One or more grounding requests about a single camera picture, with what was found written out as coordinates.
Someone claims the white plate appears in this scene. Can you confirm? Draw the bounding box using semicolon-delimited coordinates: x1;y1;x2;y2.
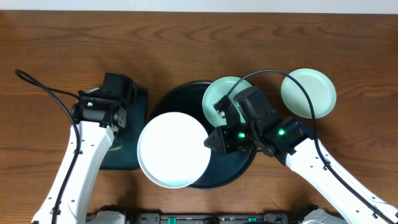
137;112;211;189

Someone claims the mint plate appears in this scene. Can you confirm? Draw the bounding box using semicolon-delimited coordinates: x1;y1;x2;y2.
202;77;240;127
280;68;337;119

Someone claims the green yellow sponge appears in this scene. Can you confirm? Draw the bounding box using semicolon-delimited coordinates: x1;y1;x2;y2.
108;146;122;151

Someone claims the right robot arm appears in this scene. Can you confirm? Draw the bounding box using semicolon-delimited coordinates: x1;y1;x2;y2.
204;87;397;223

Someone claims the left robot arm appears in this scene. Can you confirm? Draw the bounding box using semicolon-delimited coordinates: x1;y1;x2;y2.
32;73;137;223

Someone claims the black rectangular tray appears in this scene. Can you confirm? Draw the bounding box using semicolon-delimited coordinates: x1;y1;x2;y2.
100;89;147;170

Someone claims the mint plate top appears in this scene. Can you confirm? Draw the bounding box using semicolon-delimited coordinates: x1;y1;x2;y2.
202;77;240;127

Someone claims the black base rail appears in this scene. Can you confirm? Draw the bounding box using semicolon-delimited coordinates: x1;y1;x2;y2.
85;206;346;224

